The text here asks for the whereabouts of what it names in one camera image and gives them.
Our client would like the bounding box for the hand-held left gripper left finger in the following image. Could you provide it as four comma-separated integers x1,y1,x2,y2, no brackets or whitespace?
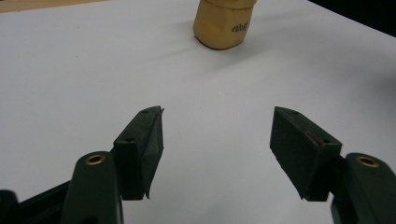
113,105,165,201

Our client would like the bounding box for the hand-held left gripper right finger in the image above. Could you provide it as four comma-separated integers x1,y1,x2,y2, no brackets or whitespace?
269,105,343,203

